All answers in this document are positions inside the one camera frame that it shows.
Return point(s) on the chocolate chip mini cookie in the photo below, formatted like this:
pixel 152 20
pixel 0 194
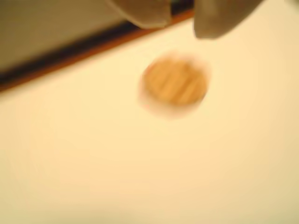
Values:
pixel 175 86

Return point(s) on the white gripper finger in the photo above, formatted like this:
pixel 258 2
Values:
pixel 217 16
pixel 147 12

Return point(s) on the white paper sheet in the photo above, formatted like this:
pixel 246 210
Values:
pixel 116 163

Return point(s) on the large dark grey cabinet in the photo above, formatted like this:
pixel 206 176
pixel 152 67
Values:
pixel 46 28

